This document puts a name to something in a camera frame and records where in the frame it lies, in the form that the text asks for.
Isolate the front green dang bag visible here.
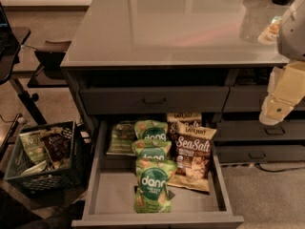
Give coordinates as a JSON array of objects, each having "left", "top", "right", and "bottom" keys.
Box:
[{"left": 134, "top": 157, "right": 177, "bottom": 213}]

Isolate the dark stool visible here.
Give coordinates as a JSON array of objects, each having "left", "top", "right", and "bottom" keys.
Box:
[{"left": 28, "top": 41, "right": 71, "bottom": 88}]

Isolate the middle green dang bag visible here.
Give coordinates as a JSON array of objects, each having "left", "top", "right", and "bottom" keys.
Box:
[{"left": 132, "top": 139, "right": 172, "bottom": 160}]

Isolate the brown chip bag in crate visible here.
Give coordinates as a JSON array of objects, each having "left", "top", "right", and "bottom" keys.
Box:
[{"left": 40, "top": 127, "right": 70, "bottom": 169}]

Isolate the green chip bag in crate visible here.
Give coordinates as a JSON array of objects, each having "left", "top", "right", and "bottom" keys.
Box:
[{"left": 19, "top": 131, "right": 49, "bottom": 164}]

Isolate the green dang bag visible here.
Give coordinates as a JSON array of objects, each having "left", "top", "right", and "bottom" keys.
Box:
[
  {"left": 134, "top": 157, "right": 177, "bottom": 213},
  {"left": 134, "top": 120, "right": 168, "bottom": 141},
  {"left": 132, "top": 139, "right": 172, "bottom": 160}
]

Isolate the grey bottom right drawer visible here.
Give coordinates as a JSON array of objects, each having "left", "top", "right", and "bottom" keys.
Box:
[{"left": 215, "top": 145, "right": 305, "bottom": 164}]

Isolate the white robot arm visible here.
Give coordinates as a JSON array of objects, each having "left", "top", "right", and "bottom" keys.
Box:
[{"left": 258, "top": 0, "right": 305, "bottom": 126}]

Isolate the brown sea salt bag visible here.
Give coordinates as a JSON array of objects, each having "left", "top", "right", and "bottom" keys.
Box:
[
  {"left": 167, "top": 113, "right": 202, "bottom": 147},
  {"left": 168, "top": 122, "right": 216, "bottom": 193}
]

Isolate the grey top left drawer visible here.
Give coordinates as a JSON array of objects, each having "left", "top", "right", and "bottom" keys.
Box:
[{"left": 79, "top": 86, "right": 229, "bottom": 115}]

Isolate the dark green kettle chip bag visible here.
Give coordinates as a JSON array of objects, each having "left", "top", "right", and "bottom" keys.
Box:
[{"left": 107, "top": 122, "right": 135, "bottom": 156}]

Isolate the grey top right drawer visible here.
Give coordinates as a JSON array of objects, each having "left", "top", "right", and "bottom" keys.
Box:
[{"left": 223, "top": 85, "right": 305, "bottom": 113}]

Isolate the open grey middle drawer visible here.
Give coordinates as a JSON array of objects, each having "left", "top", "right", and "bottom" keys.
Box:
[{"left": 72, "top": 121, "right": 244, "bottom": 229}]

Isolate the rear green dang bag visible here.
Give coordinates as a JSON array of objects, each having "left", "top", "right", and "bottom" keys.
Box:
[{"left": 134, "top": 120, "right": 168, "bottom": 141}]

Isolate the black cable on floor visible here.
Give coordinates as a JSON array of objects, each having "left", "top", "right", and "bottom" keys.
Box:
[{"left": 254, "top": 162, "right": 305, "bottom": 174}]

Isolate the black desk with stand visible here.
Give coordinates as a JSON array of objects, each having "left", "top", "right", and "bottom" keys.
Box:
[{"left": 0, "top": 3, "right": 49, "bottom": 157}]

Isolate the grey cabinet with counter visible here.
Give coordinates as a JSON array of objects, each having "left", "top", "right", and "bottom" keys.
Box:
[{"left": 60, "top": 0, "right": 305, "bottom": 165}]

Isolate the black plastic crate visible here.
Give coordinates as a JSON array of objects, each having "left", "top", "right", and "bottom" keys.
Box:
[{"left": 5, "top": 121, "right": 85, "bottom": 198}]

